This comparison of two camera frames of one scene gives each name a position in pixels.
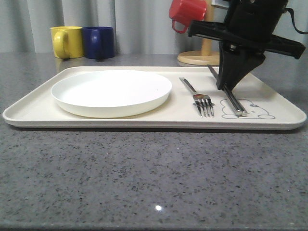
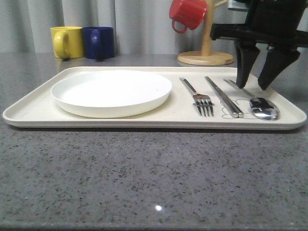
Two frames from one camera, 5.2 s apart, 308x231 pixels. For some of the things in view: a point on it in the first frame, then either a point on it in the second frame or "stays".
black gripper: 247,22 → 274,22
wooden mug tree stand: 205,57 stays
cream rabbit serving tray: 267,105 stays
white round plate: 111,94 stays
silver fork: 203,102 stays
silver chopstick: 235,105 → 223,98
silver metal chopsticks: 243,111 → 234,110
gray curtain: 142,27 stays
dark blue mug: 98,42 stays
